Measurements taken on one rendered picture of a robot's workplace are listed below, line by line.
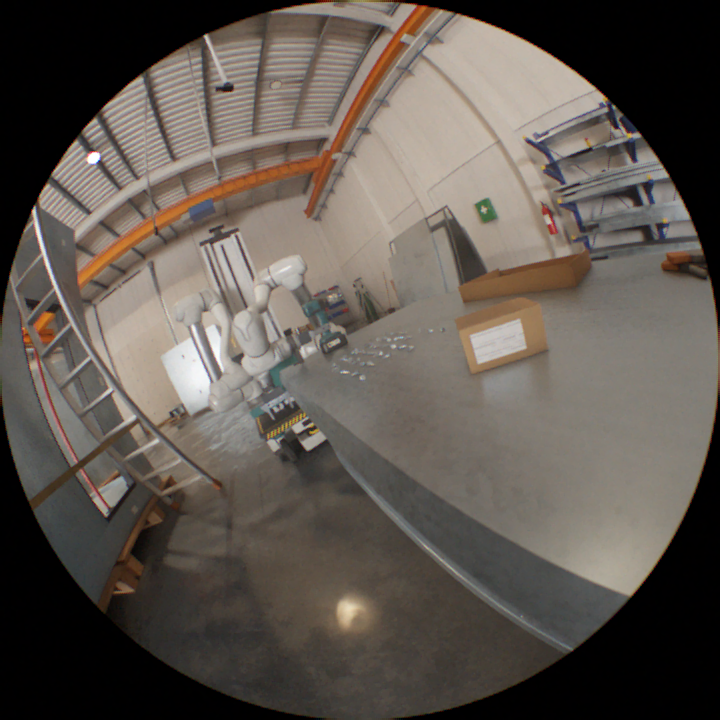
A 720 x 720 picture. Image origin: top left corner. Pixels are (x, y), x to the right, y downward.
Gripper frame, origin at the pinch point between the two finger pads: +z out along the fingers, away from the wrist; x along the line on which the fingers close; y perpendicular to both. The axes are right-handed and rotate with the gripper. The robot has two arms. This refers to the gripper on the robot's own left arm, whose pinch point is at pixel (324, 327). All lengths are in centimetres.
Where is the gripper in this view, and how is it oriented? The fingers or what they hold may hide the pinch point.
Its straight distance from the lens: 103.7
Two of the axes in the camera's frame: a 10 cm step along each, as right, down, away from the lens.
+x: -3.7, -0.6, 9.3
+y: -4.1, -8.9, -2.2
